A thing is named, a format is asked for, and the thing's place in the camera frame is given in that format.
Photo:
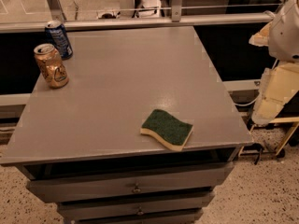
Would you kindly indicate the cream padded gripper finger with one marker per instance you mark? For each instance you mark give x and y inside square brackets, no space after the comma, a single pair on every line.
[278,85]

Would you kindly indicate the green and yellow sponge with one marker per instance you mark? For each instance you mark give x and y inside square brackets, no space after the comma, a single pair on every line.
[166,129]

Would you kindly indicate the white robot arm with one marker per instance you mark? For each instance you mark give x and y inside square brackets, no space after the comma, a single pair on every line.
[288,14]

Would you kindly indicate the blue soda can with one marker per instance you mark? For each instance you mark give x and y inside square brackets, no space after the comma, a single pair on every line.
[56,34]

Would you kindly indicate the crushed orange soda can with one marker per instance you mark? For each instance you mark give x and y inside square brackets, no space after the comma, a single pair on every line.
[51,66]

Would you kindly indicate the top grey drawer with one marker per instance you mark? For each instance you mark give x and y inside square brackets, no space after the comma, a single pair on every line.
[130,183]

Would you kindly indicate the grey drawer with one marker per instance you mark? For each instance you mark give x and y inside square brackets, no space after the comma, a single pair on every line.
[136,205]
[184,216]
[130,183]

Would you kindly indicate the grey drawer cabinet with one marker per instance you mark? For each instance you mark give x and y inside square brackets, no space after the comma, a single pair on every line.
[116,79]

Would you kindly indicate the bottom grey drawer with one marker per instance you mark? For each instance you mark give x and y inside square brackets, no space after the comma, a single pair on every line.
[184,216]

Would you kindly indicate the middle grey drawer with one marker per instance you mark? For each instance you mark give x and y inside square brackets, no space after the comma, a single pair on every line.
[136,205]

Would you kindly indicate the yellow metal frame stand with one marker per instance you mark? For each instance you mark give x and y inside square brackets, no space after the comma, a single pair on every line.
[270,139]

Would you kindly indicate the metal guard rail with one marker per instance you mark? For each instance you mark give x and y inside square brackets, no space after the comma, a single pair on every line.
[31,15]

